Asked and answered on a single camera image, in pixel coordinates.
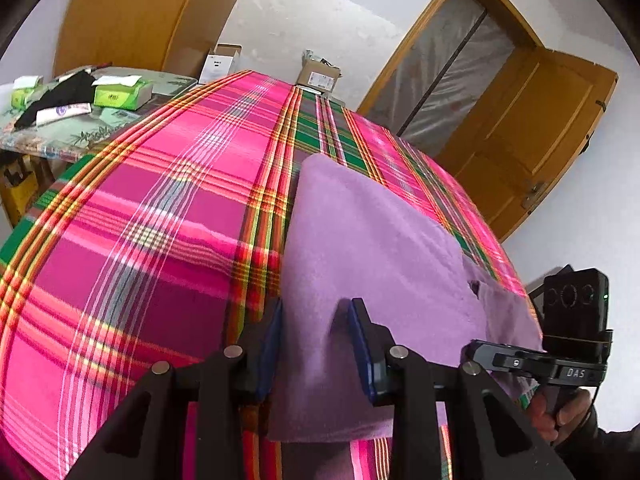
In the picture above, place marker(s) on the wooden door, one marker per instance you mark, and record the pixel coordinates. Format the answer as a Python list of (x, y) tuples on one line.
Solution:
[(540, 120)]

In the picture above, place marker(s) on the purple sweater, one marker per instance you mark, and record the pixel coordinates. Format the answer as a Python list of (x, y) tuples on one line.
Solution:
[(375, 240)]

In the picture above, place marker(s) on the pink plaid blanket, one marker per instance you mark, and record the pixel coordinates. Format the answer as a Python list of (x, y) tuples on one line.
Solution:
[(150, 210)]

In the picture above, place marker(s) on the green tissue pack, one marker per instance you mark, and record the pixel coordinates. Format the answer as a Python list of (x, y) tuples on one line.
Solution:
[(122, 97), (25, 97)]

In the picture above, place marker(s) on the person's right hand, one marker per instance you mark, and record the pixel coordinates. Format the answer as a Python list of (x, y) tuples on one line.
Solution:
[(572, 410)]

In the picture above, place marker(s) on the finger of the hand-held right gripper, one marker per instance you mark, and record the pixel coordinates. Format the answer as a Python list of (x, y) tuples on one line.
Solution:
[(505, 357)]

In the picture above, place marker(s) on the floral top side table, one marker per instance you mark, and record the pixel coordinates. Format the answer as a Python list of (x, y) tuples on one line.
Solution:
[(100, 130)]

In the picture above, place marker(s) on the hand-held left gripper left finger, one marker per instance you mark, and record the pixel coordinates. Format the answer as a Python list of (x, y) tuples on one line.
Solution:
[(270, 355)]

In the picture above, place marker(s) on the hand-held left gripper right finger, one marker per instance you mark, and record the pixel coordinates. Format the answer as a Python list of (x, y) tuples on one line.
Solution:
[(362, 355)]

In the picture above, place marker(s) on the black office chair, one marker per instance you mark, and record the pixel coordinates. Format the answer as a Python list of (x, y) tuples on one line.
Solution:
[(537, 292)]

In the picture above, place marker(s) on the wooden door frame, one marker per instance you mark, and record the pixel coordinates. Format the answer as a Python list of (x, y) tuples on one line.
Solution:
[(416, 37)]

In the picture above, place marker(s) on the white printed packet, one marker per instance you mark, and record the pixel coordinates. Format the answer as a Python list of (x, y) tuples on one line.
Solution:
[(65, 112)]

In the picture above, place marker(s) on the brown cardboard box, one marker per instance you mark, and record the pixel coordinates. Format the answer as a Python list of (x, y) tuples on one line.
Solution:
[(317, 80)]

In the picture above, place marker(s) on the white cardboard box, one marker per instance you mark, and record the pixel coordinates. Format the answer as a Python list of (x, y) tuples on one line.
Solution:
[(217, 65)]

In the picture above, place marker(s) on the black cloth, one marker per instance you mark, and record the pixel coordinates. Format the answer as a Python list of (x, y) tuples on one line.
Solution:
[(65, 92)]

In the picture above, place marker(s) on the clear plastic curtain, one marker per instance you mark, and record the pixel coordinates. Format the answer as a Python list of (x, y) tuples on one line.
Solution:
[(440, 75)]

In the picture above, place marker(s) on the person's right forearm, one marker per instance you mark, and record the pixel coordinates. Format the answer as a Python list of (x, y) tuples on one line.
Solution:
[(600, 455)]

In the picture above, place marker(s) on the yellow crate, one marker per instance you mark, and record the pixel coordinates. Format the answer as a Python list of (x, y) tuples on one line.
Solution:
[(20, 195)]

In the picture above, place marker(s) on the wooden wardrobe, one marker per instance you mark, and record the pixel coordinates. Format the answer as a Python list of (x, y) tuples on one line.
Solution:
[(125, 10)]

